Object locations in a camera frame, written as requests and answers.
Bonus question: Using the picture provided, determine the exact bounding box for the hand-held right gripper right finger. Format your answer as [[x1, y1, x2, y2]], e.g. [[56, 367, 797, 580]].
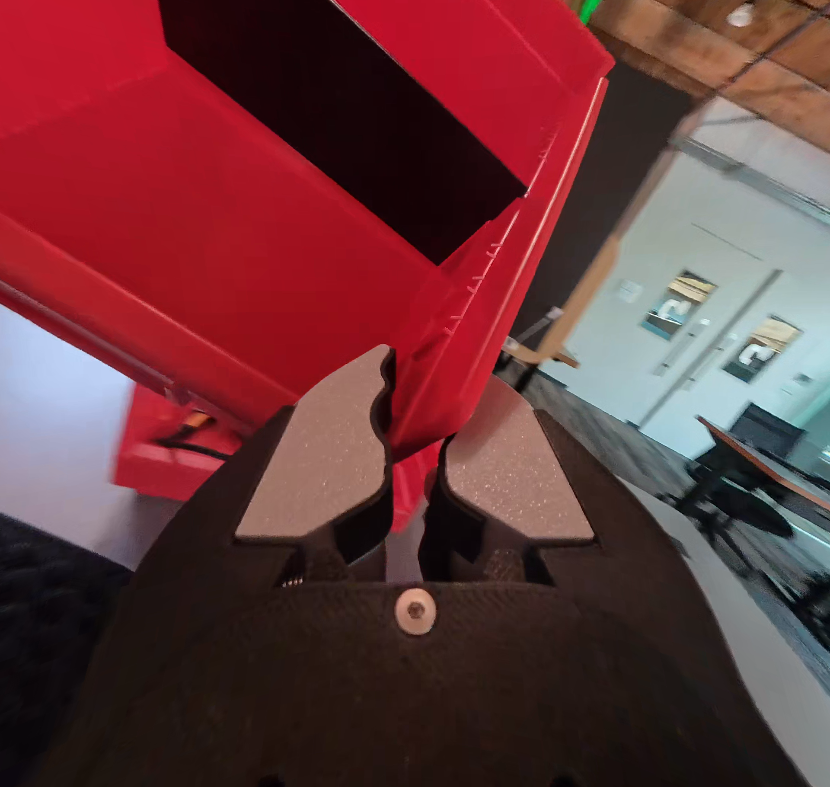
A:
[[420, 375, 595, 582]]

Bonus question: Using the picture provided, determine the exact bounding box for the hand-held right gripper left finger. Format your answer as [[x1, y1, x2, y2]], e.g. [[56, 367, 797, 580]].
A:
[[233, 344, 398, 566]]

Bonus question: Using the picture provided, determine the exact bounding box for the wooden office table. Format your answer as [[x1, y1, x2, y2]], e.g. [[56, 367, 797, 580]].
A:
[[696, 414, 830, 515]]

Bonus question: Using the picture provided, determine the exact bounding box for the black office chair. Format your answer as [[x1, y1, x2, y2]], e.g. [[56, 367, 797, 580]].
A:
[[677, 401, 808, 541]]

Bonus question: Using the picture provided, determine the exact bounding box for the black cable with orange plug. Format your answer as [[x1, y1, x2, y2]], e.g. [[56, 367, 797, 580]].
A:
[[156, 409, 236, 461]]

